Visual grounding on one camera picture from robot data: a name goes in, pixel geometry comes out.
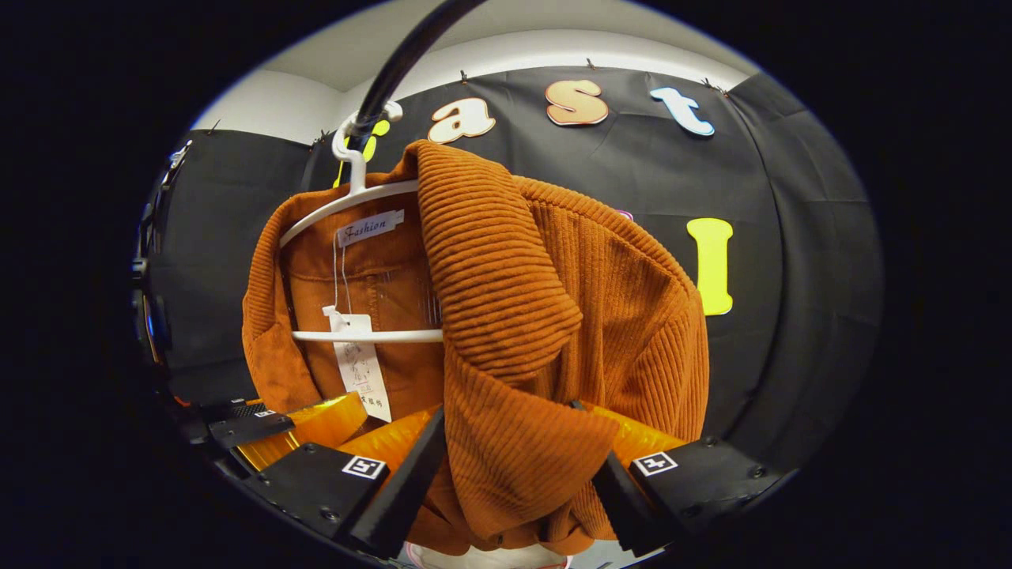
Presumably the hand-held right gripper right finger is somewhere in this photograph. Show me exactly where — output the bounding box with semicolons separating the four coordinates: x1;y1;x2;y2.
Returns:
569;401;784;556

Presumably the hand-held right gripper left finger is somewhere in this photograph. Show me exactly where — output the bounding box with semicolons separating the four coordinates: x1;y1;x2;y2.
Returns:
253;407;447;558

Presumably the orange corduroy jacket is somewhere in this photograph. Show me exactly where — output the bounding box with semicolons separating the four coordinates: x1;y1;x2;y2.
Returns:
241;141;710;556

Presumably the white plastic clothes hanger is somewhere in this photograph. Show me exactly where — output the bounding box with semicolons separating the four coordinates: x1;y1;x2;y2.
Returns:
278;101;444;345

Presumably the white paper garment tag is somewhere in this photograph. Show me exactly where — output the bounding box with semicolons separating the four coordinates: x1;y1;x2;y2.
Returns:
323;307;394;424

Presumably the black backdrop cloth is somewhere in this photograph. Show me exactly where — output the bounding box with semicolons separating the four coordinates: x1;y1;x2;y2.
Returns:
146;66;882;475

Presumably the black clothes rail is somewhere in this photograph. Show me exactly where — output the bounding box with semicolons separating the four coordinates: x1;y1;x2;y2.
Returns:
348;0;487;151

